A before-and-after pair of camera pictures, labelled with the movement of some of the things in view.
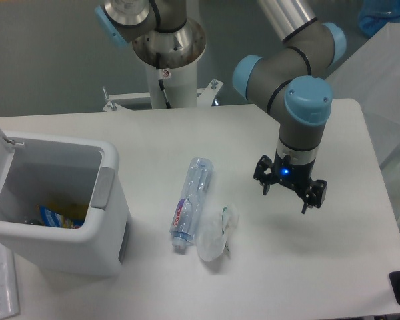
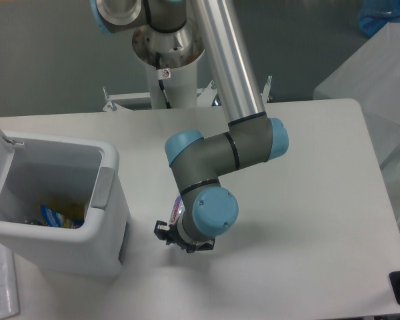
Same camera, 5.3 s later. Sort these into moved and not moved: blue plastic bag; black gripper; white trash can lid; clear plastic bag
Moved: black gripper
Not moved: clear plastic bag; blue plastic bag; white trash can lid
